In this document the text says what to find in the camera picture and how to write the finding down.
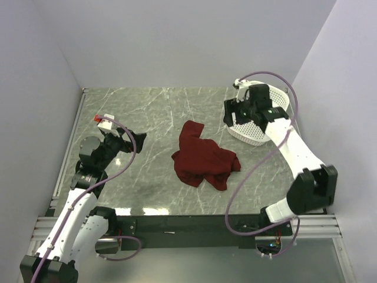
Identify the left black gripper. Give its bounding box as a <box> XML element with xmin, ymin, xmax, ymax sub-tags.
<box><xmin>98</xmin><ymin>127</ymin><xmax>146</xmax><ymax>170</ymax></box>

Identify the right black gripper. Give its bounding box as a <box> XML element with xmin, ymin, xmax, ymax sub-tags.
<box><xmin>223</xmin><ymin>96</ymin><xmax>257</xmax><ymax>127</ymax></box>

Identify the dark red polo shirt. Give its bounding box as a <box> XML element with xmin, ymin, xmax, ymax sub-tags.
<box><xmin>171</xmin><ymin>120</ymin><xmax>242</xmax><ymax>191</ymax></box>

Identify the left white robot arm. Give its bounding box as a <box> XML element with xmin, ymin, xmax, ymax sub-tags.
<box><xmin>20</xmin><ymin>128</ymin><xmax>147</xmax><ymax>282</ymax></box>

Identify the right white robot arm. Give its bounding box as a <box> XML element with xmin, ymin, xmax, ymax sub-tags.
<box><xmin>223</xmin><ymin>79</ymin><xmax>338</xmax><ymax>235</ymax></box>

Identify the white perforated plastic basket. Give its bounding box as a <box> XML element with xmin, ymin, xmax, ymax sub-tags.
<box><xmin>227</xmin><ymin>80</ymin><xmax>290</xmax><ymax>146</ymax></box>

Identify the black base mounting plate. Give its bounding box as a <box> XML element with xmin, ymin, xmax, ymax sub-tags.
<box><xmin>84</xmin><ymin>213</ymin><xmax>295</xmax><ymax>252</ymax></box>

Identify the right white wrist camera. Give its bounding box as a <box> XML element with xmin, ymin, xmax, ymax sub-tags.
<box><xmin>233</xmin><ymin>78</ymin><xmax>251</xmax><ymax>101</ymax></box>

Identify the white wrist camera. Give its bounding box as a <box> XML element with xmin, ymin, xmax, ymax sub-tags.
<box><xmin>233</xmin><ymin>78</ymin><xmax>251</xmax><ymax>101</ymax></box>
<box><xmin>94</xmin><ymin>114</ymin><xmax>121</xmax><ymax>137</ymax></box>

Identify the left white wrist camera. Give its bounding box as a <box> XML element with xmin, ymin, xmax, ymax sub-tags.
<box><xmin>94</xmin><ymin>114</ymin><xmax>121</xmax><ymax>137</ymax></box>

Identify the aluminium frame rail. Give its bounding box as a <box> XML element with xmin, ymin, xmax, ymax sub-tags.
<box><xmin>31</xmin><ymin>214</ymin><xmax>343</xmax><ymax>241</ymax></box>

